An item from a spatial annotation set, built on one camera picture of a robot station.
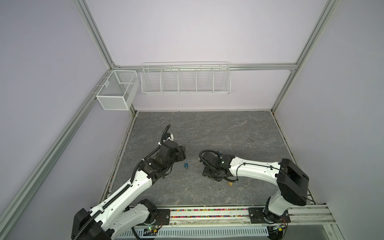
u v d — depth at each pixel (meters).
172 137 0.71
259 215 0.74
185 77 0.99
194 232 0.71
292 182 0.44
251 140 1.05
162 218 0.74
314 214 0.76
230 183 0.84
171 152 0.58
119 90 1.02
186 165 0.91
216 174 0.62
